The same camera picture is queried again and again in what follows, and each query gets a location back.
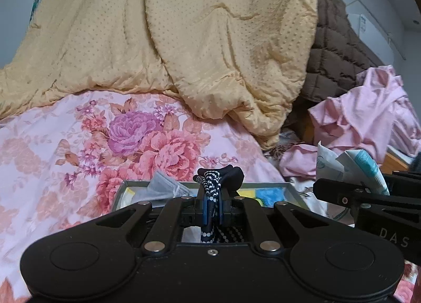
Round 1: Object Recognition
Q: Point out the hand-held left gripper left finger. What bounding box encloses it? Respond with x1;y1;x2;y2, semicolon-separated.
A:
95;196;211;255

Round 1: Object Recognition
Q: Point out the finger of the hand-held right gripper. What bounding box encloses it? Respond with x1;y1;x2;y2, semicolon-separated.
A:
382;171;421;192
312;177;421;207

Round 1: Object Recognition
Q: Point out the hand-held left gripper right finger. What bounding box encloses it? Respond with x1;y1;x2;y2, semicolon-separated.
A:
217;196;329;255

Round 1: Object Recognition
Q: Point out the white towel with blue print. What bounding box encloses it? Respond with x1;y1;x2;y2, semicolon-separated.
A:
316;140;390;196

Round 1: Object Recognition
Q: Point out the navy dotted sock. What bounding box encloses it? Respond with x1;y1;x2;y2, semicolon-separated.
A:
192;165;245;244

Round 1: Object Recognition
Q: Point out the grey face mask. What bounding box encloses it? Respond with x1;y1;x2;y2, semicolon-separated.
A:
148;168;193;200

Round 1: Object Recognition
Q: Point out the grey tray with cartoon picture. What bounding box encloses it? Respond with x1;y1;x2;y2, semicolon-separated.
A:
113;181;311;221

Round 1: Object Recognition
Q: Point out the pink garment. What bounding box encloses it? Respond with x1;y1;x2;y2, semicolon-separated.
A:
279;65;421;179

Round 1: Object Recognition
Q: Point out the brown quilted blanket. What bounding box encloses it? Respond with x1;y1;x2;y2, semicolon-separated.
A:
284;0;389;129

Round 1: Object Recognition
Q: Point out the pink floral bedsheet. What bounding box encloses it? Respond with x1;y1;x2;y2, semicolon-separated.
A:
0;89;287;303

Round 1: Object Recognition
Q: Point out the white air conditioner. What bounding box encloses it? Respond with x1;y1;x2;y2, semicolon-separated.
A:
345;0;421;60

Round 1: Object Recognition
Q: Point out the yellow dotted quilt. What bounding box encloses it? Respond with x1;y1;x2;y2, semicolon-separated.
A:
0;0;319;150

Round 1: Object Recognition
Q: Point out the teal patterned cloth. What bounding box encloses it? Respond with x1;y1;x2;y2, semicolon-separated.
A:
29;0;53;24

